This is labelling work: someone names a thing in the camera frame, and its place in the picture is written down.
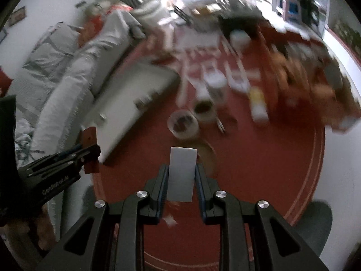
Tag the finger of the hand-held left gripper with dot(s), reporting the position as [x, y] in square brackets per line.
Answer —
[91, 152]
[70, 150]

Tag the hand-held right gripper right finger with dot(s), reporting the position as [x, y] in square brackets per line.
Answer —
[199, 196]

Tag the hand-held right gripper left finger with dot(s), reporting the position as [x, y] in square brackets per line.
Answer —
[161, 193]

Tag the red-brown block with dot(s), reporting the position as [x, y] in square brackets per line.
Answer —
[89, 137]

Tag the white rectangular box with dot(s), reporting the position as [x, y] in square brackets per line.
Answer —
[182, 175]

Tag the white rectangular tray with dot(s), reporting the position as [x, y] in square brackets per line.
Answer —
[127, 104]

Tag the white plastic jar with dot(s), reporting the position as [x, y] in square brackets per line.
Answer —
[215, 86]

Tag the round brown plate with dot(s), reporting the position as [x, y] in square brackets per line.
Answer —
[210, 158]

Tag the grey covered sofa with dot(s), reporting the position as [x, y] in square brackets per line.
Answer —
[70, 90]

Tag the white bowl with dark contents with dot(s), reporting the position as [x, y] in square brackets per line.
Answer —
[183, 124]

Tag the cup with dark contents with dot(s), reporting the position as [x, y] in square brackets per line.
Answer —
[203, 110]

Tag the red and gold pillow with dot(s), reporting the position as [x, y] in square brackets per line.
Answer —
[5, 80]

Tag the yellow and white bottle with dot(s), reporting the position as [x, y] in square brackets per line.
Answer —
[259, 103]

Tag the round green stool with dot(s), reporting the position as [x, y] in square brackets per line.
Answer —
[316, 225]

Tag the red embroidered cushion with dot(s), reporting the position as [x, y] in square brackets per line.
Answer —
[94, 22]

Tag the grey-green recliner armchair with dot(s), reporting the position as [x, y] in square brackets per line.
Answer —
[149, 10]

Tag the plain white bowl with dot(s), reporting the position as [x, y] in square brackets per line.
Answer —
[239, 39]

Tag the black box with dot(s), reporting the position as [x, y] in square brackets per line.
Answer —
[239, 24]

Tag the small red wall picture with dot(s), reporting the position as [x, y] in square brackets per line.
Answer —
[17, 16]

